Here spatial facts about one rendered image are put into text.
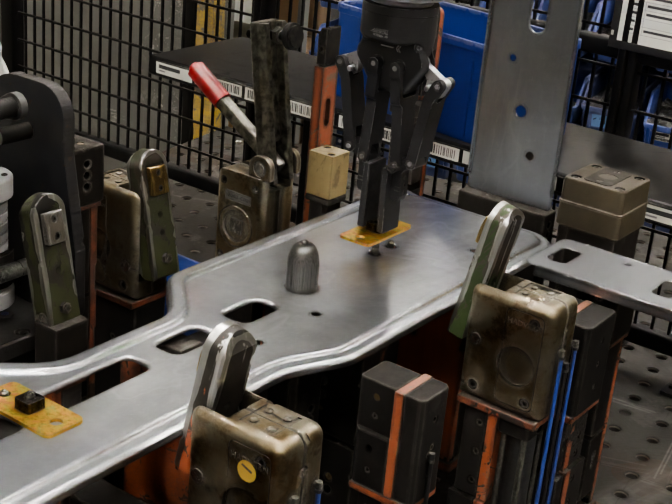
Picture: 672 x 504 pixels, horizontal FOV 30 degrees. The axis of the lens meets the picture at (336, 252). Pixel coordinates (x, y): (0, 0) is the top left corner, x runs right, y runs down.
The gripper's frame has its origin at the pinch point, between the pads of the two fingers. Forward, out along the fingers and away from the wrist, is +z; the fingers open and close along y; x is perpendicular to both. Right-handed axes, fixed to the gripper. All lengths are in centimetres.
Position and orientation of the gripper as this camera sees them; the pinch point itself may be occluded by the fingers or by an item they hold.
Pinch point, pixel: (380, 194)
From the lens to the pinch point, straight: 129.8
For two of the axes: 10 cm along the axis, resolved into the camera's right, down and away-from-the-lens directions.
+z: -0.9, 9.2, 3.8
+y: 8.0, 2.9, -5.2
